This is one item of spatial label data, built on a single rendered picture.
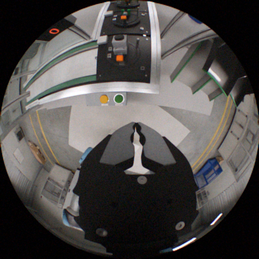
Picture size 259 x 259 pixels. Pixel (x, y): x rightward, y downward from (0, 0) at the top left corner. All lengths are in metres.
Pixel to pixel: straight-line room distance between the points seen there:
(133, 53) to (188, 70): 0.23
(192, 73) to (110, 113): 0.50
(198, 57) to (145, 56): 0.22
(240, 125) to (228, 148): 1.09
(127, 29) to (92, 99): 0.41
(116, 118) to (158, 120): 0.27
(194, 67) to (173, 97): 0.27
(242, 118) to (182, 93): 3.72
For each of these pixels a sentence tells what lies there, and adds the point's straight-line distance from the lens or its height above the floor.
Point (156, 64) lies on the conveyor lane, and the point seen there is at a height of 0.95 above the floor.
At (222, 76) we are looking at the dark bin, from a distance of 0.29.
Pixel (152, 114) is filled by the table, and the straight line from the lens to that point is 0.54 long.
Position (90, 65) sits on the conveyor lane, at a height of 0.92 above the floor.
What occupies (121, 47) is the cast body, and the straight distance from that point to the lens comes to 0.31.
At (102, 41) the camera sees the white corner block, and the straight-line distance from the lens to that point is 0.44.
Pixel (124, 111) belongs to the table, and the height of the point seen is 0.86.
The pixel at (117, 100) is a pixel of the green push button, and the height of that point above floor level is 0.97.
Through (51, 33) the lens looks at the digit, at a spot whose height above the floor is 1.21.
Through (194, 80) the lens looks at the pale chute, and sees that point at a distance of 0.42.
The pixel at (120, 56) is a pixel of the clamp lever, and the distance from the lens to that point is 0.29.
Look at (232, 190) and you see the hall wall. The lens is 9.21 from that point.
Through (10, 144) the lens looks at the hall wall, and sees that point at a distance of 8.38.
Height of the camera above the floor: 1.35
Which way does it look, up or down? 59 degrees down
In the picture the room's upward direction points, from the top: 177 degrees counter-clockwise
